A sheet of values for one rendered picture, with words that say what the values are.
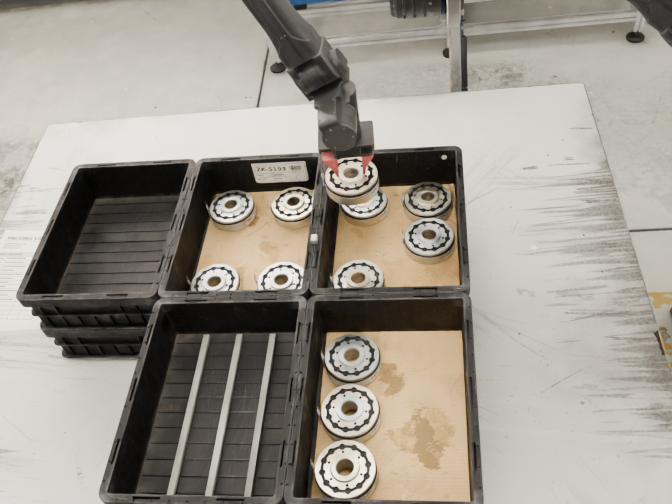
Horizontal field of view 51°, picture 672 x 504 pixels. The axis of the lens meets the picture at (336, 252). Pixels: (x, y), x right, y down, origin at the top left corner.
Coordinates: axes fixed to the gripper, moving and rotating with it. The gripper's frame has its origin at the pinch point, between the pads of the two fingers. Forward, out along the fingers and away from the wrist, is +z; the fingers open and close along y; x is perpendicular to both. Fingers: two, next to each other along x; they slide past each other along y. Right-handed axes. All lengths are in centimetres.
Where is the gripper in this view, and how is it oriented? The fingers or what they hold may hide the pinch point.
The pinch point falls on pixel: (350, 170)
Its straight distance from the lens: 136.3
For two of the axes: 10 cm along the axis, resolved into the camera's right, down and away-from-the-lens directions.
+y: 9.9, -0.9, -0.8
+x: -0.2, -7.8, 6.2
